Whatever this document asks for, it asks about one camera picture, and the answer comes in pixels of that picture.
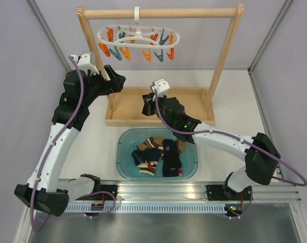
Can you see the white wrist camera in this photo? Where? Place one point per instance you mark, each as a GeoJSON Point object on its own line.
{"type": "Point", "coordinates": [161, 87]}
{"type": "Point", "coordinates": [86, 63]}

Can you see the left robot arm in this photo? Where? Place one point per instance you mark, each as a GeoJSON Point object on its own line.
{"type": "Point", "coordinates": [43, 192]}

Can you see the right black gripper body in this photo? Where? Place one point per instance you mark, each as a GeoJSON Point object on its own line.
{"type": "Point", "coordinates": [160, 99]}

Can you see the navy patterned sock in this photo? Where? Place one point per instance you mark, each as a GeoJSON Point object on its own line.
{"type": "Point", "coordinates": [168, 145]}
{"type": "Point", "coordinates": [149, 157]}

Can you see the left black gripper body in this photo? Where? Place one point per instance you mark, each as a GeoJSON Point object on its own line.
{"type": "Point", "coordinates": [98, 86]}

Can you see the brown striped sock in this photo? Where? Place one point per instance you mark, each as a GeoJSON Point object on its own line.
{"type": "Point", "coordinates": [144, 169]}
{"type": "Point", "coordinates": [179, 145]}

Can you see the wooden hanging rack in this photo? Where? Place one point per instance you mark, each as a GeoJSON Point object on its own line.
{"type": "Point", "coordinates": [125, 108]}

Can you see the aluminium mounting rail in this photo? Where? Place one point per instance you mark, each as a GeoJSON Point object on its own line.
{"type": "Point", "coordinates": [193, 191]}

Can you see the aluminium frame post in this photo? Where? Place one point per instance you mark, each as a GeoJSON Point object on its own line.
{"type": "Point", "coordinates": [48, 33]}
{"type": "Point", "coordinates": [273, 28]}

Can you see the left aluminium frame post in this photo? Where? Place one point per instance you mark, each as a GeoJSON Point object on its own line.
{"type": "Point", "coordinates": [48, 33]}

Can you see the right aluminium frame post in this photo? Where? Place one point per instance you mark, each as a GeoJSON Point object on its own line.
{"type": "Point", "coordinates": [273, 28]}

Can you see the white clip hanger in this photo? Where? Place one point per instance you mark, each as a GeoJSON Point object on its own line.
{"type": "Point", "coordinates": [118, 40]}

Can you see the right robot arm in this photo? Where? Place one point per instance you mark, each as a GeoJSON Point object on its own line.
{"type": "Point", "coordinates": [258, 152]}

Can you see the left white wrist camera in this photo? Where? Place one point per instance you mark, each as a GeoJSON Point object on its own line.
{"type": "Point", "coordinates": [86, 63]}

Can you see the white slotted cable duct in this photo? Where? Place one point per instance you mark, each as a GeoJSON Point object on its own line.
{"type": "Point", "coordinates": [147, 208]}

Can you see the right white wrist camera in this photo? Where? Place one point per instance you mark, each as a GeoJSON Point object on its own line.
{"type": "Point", "coordinates": [161, 87]}

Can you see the teal plastic bin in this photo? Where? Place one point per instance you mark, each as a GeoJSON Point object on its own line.
{"type": "Point", "coordinates": [128, 143]}

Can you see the black sock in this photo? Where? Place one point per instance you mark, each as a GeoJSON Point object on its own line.
{"type": "Point", "coordinates": [151, 114]}
{"type": "Point", "coordinates": [171, 159]}

